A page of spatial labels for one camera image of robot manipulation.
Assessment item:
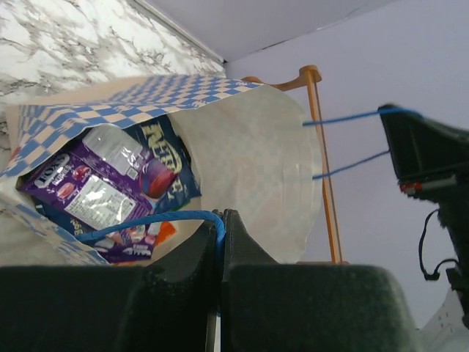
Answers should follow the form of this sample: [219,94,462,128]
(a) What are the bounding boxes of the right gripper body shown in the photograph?
[417,172,469,305]

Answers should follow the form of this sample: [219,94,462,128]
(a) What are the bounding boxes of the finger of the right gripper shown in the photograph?
[377,104,468,194]

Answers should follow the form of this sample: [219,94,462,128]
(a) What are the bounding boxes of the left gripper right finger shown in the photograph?
[221,210,420,351]

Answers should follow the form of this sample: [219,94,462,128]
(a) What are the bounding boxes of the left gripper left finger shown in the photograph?
[1,210,222,351]

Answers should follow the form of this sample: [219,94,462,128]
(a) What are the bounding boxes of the purple candy bag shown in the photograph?
[18,125,177,230]

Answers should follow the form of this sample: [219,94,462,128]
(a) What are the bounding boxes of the checkered paper bag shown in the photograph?
[0,73,418,352]

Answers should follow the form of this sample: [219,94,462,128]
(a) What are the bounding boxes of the blue kettle chips bag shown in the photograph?
[136,117,202,213]

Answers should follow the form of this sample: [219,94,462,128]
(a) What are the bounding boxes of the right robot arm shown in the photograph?
[377,104,468,351]

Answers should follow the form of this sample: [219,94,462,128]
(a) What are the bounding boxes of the orange Savoria snack packet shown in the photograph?
[112,221,178,266]

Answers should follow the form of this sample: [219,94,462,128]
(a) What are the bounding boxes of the orange wooden rack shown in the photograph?
[240,65,351,265]

